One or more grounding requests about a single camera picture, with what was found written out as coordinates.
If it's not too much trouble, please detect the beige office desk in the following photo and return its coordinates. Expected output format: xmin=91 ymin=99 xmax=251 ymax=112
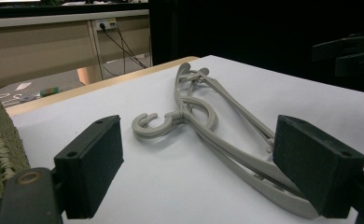
xmin=0 ymin=8 xmax=150 ymax=90

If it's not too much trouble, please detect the black power cable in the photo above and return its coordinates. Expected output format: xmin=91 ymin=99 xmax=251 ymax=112
xmin=99 ymin=23 xmax=148 ymax=69
xmin=110 ymin=21 xmax=147 ymax=76

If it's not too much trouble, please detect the black curtain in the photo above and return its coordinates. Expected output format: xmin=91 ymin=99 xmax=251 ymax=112
xmin=147 ymin=0 xmax=364 ymax=96

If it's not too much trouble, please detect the white table sheet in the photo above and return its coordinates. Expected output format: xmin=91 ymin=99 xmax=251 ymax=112
xmin=11 ymin=54 xmax=364 ymax=224

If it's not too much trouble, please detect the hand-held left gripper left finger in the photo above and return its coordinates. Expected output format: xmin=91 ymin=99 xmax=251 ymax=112
xmin=53 ymin=114 xmax=125 ymax=220

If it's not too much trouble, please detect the grey plastic clothes hanger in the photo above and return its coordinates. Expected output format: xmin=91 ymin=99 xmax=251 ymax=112
xmin=131 ymin=62 xmax=305 ymax=200
xmin=132 ymin=63 xmax=322 ymax=220

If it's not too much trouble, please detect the white cable on floor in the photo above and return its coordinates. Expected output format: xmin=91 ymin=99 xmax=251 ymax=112
xmin=0 ymin=91 xmax=25 ymax=108

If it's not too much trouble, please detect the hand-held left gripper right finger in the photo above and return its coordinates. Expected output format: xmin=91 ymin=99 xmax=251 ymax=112
xmin=272 ymin=114 xmax=364 ymax=219

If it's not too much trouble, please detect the green box on floor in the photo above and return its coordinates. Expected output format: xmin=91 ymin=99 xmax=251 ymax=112
xmin=39 ymin=86 xmax=61 ymax=98

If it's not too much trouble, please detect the wall power outlet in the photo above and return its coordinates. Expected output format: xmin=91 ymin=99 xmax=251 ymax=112
xmin=94 ymin=18 xmax=118 ymax=32

